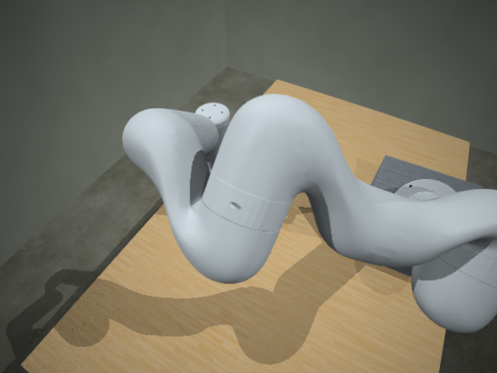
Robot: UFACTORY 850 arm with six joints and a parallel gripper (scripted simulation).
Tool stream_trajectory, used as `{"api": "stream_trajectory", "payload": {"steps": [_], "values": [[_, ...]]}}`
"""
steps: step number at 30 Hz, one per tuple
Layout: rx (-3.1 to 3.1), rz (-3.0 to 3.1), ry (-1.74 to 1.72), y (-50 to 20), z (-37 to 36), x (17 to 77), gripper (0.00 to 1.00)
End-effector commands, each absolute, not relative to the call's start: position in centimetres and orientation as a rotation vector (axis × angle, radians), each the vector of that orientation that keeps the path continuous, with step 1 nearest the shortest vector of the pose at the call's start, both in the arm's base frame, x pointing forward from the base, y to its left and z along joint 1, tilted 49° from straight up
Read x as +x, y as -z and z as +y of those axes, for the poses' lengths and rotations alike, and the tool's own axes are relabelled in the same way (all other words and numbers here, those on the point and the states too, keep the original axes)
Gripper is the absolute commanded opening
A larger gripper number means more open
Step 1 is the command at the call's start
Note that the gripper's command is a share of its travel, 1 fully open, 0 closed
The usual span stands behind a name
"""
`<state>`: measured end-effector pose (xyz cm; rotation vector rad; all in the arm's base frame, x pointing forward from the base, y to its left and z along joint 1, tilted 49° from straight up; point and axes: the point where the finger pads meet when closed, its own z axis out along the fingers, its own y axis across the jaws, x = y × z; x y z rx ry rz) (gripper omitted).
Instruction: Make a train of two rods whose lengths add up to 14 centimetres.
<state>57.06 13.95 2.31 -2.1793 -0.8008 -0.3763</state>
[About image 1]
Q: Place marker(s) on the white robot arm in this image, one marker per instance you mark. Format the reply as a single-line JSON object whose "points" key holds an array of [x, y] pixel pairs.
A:
{"points": [[276, 147]]}

